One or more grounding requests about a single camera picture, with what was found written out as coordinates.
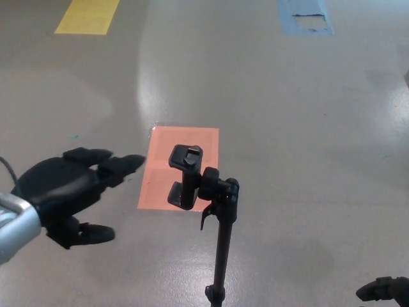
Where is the black phone stand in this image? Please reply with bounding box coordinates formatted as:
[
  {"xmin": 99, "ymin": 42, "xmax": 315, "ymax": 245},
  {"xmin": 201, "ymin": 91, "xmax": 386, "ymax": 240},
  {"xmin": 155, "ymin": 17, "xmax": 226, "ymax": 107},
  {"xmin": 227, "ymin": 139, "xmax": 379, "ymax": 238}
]
[{"xmin": 167, "ymin": 144, "xmax": 241, "ymax": 307}]

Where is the yellow floor marker sheet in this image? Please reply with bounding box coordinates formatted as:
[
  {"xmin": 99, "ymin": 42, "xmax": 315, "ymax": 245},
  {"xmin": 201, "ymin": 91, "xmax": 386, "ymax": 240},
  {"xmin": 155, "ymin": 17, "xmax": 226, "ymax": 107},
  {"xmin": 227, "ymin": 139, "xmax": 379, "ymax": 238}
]
[{"xmin": 54, "ymin": 0, "xmax": 121, "ymax": 35}]

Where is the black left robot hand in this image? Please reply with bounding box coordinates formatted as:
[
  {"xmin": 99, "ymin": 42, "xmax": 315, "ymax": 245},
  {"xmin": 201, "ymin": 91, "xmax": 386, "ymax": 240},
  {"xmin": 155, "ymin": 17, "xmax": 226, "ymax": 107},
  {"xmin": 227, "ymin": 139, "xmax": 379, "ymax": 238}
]
[{"xmin": 11, "ymin": 146, "xmax": 148, "ymax": 250}]

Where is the orange floor marker sheet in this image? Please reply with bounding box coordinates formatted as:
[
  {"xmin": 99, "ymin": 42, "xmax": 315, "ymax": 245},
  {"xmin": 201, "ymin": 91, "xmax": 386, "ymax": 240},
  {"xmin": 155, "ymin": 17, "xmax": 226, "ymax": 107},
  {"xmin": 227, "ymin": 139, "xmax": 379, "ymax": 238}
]
[{"xmin": 137, "ymin": 126, "xmax": 220, "ymax": 212}]

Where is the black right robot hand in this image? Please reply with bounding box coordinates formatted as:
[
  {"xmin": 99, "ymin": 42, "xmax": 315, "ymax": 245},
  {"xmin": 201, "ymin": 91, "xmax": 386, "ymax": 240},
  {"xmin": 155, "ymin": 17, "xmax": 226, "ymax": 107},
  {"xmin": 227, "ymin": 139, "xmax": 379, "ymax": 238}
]
[{"xmin": 355, "ymin": 276, "xmax": 409, "ymax": 303}]

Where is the torn blue floor marker sheet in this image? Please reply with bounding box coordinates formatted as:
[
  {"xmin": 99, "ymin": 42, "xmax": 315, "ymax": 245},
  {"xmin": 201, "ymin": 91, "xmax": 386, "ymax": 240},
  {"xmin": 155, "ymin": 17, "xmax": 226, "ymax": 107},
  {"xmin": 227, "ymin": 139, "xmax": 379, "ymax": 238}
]
[{"xmin": 277, "ymin": 0, "xmax": 335, "ymax": 36}]

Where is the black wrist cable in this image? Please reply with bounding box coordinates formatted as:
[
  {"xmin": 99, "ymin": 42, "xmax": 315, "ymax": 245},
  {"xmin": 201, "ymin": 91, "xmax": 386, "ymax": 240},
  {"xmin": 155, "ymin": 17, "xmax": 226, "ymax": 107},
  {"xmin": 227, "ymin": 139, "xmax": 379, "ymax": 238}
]
[{"xmin": 0, "ymin": 156, "xmax": 20, "ymax": 193}]

